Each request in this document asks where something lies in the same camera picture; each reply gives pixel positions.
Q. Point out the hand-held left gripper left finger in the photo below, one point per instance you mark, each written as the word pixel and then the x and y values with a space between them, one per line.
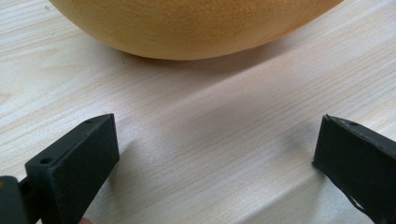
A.
pixel 71 174

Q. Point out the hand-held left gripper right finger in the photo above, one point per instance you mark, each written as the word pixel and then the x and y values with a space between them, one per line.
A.
pixel 358 161

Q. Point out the orange plush toy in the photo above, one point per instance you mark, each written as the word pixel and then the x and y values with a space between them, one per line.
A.
pixel 193 28

